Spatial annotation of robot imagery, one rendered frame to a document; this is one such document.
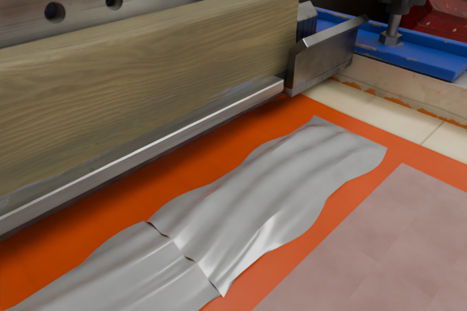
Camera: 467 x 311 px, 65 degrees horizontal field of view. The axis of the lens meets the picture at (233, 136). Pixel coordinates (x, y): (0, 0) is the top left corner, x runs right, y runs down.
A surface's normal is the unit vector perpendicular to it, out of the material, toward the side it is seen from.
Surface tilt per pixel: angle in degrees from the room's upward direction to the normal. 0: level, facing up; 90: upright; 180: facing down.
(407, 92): 90
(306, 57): 58
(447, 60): 32
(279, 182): 4
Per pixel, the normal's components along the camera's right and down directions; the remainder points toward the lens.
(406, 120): 0.00, -0.82
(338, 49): 0.70, 0.40
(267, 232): 0.42, -0.43
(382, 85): -0.71, 0.40
